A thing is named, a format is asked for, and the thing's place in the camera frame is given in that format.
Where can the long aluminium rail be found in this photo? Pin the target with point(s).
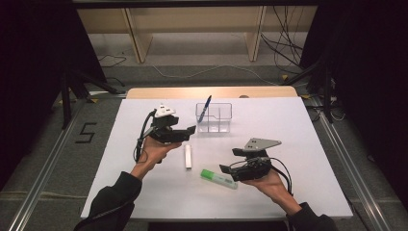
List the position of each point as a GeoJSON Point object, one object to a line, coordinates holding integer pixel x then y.
{"type": "Point", "coordinates": [41, 179]}
{"type": "Point", "coordinates": [352, 173]}

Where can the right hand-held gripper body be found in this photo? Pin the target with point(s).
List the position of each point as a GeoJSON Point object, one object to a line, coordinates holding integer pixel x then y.
{"type": "Point", "coordinates": [253, 170]}

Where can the blue ballpoint pen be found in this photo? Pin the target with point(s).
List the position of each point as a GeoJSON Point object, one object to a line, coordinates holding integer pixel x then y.
{"type": "Point", "coordinates": [204, 109]}

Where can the short aluminium rail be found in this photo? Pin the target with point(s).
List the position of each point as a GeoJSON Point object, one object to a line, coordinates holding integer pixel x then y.
{"type": "Point", "coordinates": [107, 93]}

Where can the person's right hand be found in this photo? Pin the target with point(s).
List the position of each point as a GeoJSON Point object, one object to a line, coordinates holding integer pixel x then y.
{"type": "Point", "coordinates": [272, 187]}

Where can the black curtain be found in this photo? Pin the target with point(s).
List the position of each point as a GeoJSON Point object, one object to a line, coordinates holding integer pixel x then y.
{"type": "Point", "coordinates": [369, 64]}
{"type": "Point", "coordinates": [32, 64]}

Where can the dark metal bar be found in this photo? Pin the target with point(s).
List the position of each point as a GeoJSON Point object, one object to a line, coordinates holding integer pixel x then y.
{"type": "Point", "coordinates": [192, 3]}

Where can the green highlighter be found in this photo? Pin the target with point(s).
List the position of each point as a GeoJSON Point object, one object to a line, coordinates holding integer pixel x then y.
{"type": "Point", "coordinates": [218, 178]}

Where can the black tripod stand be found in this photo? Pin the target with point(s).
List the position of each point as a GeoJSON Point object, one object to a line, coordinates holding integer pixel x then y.
{"type": "Point", "coordinates": [327, 96]}
{"type": "Point", "coordinates": [65, 102]}

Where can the clear plastic organizer box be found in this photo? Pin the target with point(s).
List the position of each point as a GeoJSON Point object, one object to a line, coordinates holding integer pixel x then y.
{"type": "Point", "coordinates": [221, 126]}

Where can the beige wooden bench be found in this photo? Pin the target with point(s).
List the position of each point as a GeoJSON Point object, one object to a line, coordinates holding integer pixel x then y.
{"type": "Point", "coordinates": [192, 19]}

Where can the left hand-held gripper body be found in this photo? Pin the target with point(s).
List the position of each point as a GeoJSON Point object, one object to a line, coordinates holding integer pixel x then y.
{"type": "Point", "coordinates": [163, 136]}

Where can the person's left hand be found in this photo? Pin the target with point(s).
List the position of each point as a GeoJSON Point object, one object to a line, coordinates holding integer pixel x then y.
{"type": "Point", "coordinates": [155, 152]}

